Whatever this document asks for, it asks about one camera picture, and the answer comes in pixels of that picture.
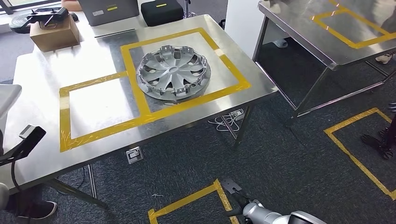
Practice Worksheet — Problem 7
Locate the black legged humanoid robot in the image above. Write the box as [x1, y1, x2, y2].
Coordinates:
[360, 102, 396, 161]

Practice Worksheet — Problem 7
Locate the stainless steel workbench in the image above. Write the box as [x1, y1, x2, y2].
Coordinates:
[0, 14, 279, 211]
[252, 0, 396, 119]

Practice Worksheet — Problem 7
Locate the floor outlet box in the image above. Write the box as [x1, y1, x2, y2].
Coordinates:
[125, 146, 144, 164]

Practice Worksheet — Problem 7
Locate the black round disc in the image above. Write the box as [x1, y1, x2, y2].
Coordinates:
[9, 14, 33, 34]

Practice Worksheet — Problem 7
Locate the black remote controller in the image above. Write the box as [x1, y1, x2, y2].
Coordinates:
[27, 7, 69, 28]

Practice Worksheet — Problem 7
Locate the yellow floor tape square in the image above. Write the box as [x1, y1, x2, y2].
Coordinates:
[148, 178, 240, 224]
[324, 107, 396, 201]

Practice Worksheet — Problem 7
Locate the cardboard box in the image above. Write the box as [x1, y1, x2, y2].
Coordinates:
[30, 14, 80, 53]

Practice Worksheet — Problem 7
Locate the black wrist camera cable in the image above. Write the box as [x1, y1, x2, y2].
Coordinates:
[10, 160, 21, 193]

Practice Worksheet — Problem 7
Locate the black office stool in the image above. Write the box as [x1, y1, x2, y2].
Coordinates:
[182, 0, 198, 19]

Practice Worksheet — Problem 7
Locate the person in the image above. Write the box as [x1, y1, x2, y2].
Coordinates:
[61, 0, 83, 11]
[0, 185, 58, 224]

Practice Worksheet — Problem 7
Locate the black zip case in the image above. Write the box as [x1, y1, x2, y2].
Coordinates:
[141, 0, 184, 27]

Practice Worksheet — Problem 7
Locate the yellow table tape frame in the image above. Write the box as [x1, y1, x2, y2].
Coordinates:
[58, 70, 149, 153]
[311, 7, 396, 50]
[328, 0, 396, 39]
[120, 27, 252, 124]

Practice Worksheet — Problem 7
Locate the white cable bundle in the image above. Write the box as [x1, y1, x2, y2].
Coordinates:
[208, 110, 245, 132]

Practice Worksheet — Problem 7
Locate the silver wheel cover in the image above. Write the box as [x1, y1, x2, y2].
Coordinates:
[136, 44, 212, 101]

